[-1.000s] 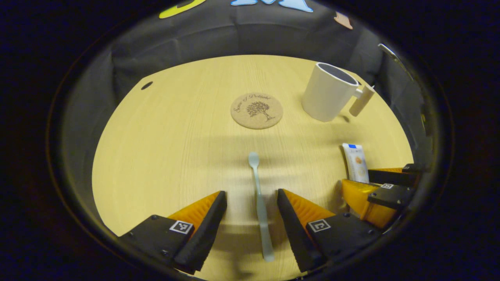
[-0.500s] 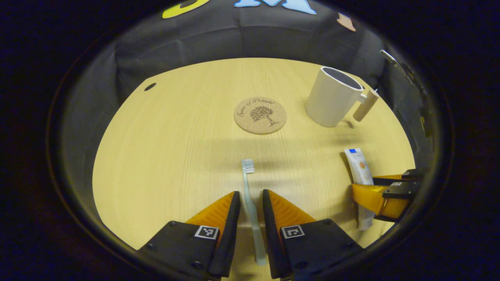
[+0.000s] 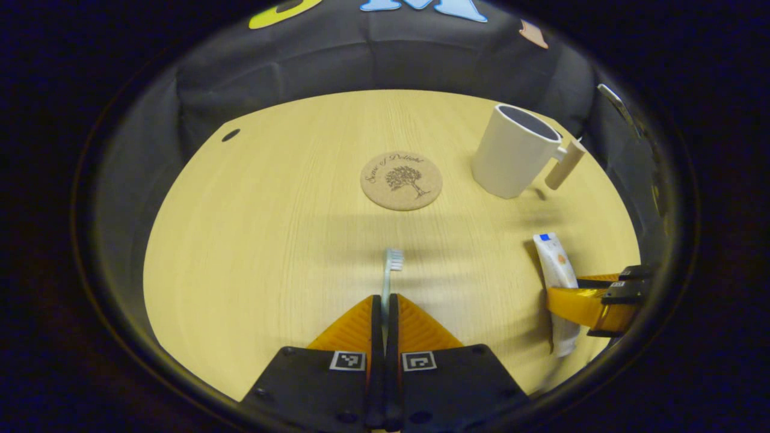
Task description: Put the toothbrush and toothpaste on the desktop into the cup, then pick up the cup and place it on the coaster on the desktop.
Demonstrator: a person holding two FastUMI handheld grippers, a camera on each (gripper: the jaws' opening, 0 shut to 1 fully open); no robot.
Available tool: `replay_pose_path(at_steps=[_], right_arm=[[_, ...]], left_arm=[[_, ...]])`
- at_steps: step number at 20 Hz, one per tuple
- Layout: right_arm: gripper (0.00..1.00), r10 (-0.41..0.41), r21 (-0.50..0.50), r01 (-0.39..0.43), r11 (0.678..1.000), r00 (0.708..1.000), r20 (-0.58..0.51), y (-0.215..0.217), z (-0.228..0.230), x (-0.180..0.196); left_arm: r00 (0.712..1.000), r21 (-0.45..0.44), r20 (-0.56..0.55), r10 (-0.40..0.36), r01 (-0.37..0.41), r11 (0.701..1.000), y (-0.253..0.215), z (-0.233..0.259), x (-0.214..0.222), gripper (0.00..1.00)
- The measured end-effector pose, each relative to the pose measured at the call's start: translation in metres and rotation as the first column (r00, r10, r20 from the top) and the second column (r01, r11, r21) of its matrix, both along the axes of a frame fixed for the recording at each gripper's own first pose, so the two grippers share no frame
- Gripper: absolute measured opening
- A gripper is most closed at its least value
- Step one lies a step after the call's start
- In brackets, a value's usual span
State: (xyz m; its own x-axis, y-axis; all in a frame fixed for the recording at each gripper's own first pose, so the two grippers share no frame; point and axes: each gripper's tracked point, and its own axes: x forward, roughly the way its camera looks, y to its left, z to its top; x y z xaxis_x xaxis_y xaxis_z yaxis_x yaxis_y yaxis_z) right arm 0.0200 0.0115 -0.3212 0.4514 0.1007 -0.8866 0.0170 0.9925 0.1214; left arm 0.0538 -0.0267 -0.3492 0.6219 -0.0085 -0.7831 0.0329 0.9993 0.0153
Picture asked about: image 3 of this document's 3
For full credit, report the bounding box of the pale green toothbrush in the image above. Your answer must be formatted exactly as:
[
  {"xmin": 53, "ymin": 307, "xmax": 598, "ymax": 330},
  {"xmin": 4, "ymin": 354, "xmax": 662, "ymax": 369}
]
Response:
[{"xmin": 380, "ymin": 248, "xmax": 405, "ymax": 349}]

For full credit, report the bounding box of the black backdrop cloth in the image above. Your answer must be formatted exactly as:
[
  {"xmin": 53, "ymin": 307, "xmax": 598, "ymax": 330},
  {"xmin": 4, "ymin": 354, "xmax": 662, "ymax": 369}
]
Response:
[{"xmin": 84, "ymin": 0, "xmax": 671, "ymax": 361}]

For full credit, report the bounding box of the white toothpaste tube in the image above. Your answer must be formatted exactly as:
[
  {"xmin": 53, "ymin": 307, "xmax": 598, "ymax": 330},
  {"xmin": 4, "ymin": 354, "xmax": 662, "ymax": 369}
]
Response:
[{"xmin": 532, "ymin": 233, "xmax": 582, "ymax": 358}]

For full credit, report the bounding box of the round cork coaster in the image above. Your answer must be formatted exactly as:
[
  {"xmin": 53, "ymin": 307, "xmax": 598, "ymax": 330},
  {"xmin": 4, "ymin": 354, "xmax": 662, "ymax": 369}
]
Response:
[{"xmin": 360, "ymin": 150, "xmax": 444, "ymax": 212}]

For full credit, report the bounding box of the white cup with wooden handle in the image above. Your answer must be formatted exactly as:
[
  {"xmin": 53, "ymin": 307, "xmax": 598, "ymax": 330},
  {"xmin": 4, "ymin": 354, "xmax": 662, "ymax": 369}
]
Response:
[{"xmin": 471, "ymin": 103, "xmax": 586, "ymax": 200}]

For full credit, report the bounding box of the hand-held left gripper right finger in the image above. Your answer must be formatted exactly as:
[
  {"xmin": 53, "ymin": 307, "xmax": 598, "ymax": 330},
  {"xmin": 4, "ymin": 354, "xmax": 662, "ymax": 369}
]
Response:
[{"xmin": 386, "ymin": 293, "xmax": 531, "ymax": 433}]

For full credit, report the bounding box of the grey metal strip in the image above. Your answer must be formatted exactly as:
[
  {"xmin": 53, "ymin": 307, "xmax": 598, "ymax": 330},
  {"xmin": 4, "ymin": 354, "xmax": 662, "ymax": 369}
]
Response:
[{"xmin": 597, "ymin": 83, "xmax": 639, "ymax": 140}]

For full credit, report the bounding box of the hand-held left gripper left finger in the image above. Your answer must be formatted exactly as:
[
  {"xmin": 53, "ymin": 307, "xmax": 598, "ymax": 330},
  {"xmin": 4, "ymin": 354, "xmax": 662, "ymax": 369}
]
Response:
[{"xmin": 239, "ymin": 294, "xmax": 386, "ymax": 433}]

